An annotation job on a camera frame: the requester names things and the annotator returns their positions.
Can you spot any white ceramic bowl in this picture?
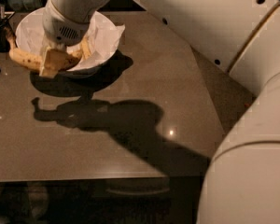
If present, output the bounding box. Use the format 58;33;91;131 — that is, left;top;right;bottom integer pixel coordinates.
14;7;119;79

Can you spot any spotted yellow banana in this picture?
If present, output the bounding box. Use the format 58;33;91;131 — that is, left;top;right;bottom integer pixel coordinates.
6;28;83;72

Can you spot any white paper liner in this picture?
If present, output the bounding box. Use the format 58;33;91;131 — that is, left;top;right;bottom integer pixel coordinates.
16;9;126;72

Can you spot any lower yellow banana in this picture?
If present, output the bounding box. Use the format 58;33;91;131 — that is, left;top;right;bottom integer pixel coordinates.
80;36;91;60

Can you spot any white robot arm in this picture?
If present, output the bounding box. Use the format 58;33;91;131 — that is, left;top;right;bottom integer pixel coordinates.
43;0;280;224

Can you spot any black mesh utensil holder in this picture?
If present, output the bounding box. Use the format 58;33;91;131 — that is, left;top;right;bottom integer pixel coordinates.
0;3;14;52

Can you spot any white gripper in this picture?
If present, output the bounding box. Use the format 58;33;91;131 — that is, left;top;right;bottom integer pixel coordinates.
39;0;93;78

